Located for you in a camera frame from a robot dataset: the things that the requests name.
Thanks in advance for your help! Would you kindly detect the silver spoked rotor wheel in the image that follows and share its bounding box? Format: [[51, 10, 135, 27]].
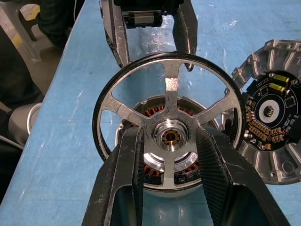
[[92, 53, 243, 191]]

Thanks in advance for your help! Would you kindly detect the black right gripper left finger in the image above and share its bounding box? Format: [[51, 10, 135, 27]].
[[81, 127, 144, 226]]

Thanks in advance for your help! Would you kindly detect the silver motor cover with circuit board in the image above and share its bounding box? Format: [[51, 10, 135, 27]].
[[220, 39, 301, 186]]

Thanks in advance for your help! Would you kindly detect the silver motor stator housing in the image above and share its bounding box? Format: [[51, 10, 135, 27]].
[[116, 95, 221, 197]]

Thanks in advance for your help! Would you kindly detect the grey plastic stool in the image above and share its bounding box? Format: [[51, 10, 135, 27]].
[[0, 0, 62, 62]]

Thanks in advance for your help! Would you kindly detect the person in dark clothing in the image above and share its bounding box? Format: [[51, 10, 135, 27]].
[[37, 0, 79, 49]]

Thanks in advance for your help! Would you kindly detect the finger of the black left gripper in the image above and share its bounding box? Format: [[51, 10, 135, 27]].
[[103, 0, 130, 69], [173, 0, 198, 72]]

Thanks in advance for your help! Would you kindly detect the silver robot body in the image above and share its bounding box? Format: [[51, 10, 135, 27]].
[[8, 102, 43, 148]]

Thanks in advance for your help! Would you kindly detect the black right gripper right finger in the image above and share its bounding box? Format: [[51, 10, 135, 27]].
[[195, 124, 291, 226]]

